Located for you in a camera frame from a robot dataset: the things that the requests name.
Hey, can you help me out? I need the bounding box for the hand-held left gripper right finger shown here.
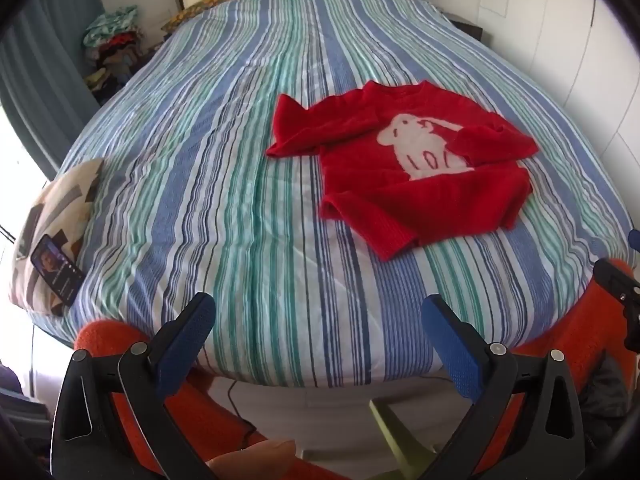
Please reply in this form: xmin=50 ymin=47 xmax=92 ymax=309
xmin=420 ymin=294 xmax=587 ymax=480

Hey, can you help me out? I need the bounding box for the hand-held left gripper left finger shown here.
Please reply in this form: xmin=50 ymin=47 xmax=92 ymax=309
xmin=50 ymin=291 xmax=221 ymax=480

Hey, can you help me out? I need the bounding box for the red sweater with white rabbit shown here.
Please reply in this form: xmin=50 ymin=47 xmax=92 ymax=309
xmin=265 ymin=80 xmax=540 ymax=262

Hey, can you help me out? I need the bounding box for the pile of colourful clothes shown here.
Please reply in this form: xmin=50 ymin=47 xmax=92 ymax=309
xmin=82 ymin=5 xmax=151 ymax=96

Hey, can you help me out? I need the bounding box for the person's left hand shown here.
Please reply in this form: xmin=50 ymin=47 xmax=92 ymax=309
xmin=207 ymin=439 xmax=297 ymax=480

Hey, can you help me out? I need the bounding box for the person's orange fluffy clothing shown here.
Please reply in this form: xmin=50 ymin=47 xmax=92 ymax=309
xmin=72 ymin=259 xmax=632 ymax=480

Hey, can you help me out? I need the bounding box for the green plastic object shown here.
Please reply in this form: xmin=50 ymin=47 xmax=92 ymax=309
xmin=369 ymin=399 xmax=438 ymax=480

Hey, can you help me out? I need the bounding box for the white bed base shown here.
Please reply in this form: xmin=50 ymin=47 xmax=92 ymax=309
xmin=197 ymin=362 xmax=481 ymax=466

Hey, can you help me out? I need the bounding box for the black smartphone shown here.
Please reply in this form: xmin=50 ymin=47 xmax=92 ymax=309
xmin=30 ymin=234 xmax=84 ymax=307

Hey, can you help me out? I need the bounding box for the blue green striped bedspread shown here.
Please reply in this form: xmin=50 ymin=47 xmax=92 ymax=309
xmin=30 ymin=0 xmax=633 ymax=388

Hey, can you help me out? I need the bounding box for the geometric patterned pillow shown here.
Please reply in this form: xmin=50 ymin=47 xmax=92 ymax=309
xmin=9 ymin=157 xmax=106 ymax=318

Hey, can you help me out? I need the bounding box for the white wardrobe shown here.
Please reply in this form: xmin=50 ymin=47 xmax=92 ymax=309
xmin=480 ymin=0 xmax=640 ymax=186

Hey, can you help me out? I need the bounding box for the dark nightstand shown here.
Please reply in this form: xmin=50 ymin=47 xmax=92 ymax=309
xmin=442 ymin=12 xmax=485 ymax=43

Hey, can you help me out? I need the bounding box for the blue curtain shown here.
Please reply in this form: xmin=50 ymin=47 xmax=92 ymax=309
xmin=0 ymin=0 xmax=108 ymax=181

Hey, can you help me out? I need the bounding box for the black cable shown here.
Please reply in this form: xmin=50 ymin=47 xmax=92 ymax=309
xmin=227 ymin=379 xmax=257 ymax=448

